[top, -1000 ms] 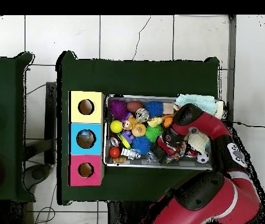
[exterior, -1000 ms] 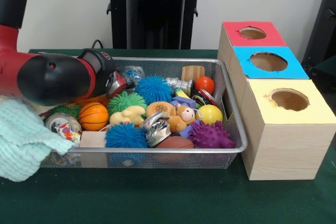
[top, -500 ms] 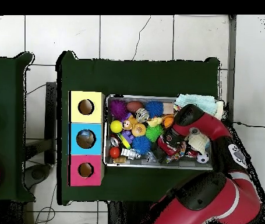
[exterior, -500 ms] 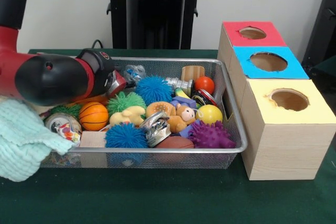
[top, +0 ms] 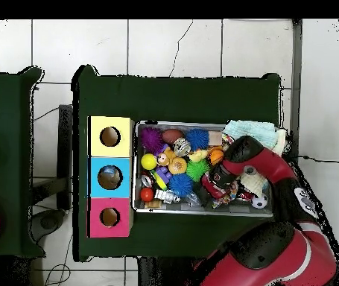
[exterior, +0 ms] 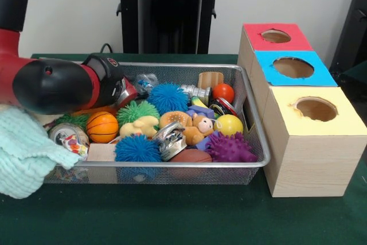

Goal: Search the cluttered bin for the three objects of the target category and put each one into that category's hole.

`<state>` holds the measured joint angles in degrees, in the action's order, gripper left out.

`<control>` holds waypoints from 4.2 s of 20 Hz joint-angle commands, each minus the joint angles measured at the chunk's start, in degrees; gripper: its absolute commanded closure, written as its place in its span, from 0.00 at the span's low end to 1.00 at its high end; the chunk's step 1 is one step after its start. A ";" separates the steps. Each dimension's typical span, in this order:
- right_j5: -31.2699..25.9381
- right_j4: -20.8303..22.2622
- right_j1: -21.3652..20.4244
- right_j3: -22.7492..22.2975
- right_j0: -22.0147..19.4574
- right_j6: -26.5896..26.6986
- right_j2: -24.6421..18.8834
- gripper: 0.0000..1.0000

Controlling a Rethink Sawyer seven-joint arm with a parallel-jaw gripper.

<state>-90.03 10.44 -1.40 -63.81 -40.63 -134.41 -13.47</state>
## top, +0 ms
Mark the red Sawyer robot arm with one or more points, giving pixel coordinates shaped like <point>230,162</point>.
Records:
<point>264,164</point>

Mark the blue rubber koosh ball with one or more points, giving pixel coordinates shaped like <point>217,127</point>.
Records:
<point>197,139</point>
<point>181,185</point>

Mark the yellow ball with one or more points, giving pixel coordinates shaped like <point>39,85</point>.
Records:
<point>149,161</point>

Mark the purple spiky ball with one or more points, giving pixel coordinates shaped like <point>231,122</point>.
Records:
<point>151,140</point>

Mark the orange toy basketball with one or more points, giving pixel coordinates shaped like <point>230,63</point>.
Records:
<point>215,156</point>

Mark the black stand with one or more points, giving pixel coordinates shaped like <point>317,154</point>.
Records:
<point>64,143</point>

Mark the green rubber koosh ball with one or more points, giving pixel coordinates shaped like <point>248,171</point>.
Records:
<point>197,170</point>

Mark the cream knitted cloth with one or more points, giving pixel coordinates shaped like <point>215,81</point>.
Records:
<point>252,181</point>

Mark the dark grey rounded base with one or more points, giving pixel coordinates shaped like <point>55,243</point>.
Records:
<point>48,222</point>

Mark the grey metal bar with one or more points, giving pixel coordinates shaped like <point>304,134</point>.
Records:
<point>295,89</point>

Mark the small soccer ball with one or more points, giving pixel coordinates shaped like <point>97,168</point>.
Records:
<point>259,201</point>

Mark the mint green cloth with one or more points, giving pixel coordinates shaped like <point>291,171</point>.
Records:
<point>252,131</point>

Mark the dark green table cloth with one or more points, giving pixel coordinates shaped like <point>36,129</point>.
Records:
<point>5,104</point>
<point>172,98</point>

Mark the wooden box with three holes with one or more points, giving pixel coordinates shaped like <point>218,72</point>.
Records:
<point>121,149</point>

